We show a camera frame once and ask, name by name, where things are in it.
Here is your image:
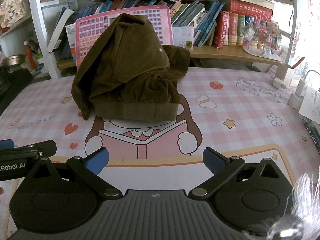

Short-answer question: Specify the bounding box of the brown corduroy garment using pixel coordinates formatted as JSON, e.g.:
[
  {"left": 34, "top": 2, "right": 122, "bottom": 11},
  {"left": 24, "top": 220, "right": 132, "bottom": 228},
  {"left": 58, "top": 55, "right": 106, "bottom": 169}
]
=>
[{"left": 71, "top": 14, "right": 190, "bottom": 122}]

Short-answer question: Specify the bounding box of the pink cartoon desk mat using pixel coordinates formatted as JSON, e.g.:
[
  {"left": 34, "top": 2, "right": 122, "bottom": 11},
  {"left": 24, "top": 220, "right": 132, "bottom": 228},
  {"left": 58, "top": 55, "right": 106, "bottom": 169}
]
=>
[{"left": 0, "top": 67, "right": 320, "bottom": 201}]

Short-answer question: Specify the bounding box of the white charger plug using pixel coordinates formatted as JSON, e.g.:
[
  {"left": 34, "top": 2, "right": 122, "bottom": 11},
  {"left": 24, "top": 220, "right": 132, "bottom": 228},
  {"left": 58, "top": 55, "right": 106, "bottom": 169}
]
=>
[{"left": 272, "top": 77, "right": 286, "bottom": 89}]

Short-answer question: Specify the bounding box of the brass bowl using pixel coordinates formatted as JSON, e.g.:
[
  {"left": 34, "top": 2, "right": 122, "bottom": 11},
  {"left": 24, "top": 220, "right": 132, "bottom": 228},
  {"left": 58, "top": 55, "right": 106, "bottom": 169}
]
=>
[{"left": 2, "top": 54, "right": 25, "bottom": 67}]

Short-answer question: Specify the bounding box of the colourful crystal tree ornament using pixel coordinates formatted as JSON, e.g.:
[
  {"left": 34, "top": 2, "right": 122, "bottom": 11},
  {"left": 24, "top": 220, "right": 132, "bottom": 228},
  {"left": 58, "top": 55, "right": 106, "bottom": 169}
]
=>
[{"left": 240, "top": 18, "right": 282, "bottom": 62}]

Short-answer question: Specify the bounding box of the pink learning tablet toy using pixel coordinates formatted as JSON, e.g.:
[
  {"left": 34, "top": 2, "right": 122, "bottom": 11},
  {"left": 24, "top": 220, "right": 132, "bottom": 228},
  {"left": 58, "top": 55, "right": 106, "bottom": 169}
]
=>
[{"left": 75, "top": 5, "right": 173, "bottom": 68}]

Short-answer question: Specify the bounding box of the white card box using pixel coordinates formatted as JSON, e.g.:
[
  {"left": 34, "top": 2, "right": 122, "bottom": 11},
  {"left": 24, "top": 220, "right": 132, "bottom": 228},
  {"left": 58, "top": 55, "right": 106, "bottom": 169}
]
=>
[{"left": 172, "top": 25, "right": 194, "bottom": 50}]

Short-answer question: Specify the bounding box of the white metal bookshelf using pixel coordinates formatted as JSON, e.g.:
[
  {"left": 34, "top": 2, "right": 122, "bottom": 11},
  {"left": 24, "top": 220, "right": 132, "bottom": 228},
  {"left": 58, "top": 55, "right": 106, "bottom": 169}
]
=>
[{"left": 29, "top": 0, "right": 296, "bottom": 79}]

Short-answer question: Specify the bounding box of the row of blue books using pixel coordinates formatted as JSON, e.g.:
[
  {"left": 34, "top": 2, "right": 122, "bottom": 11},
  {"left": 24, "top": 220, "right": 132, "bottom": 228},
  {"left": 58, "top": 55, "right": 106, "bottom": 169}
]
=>
[{"left": 75, "top": 0, "right": 226, "bottom": 48}]

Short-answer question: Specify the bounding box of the red thick dictionary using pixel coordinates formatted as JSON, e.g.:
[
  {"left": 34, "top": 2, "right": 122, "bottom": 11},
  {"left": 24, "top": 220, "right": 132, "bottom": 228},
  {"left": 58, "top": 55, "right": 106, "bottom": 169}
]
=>
[{"left": 218, "top": 0, "right": 273, "bottom": 21}]

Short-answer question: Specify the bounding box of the furry keychain pompom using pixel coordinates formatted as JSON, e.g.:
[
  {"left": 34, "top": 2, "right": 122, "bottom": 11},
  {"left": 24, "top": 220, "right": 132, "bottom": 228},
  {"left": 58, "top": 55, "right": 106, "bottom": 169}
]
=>
[{"left": 266, "top": 173, "right": 319, "bottom": 239}]

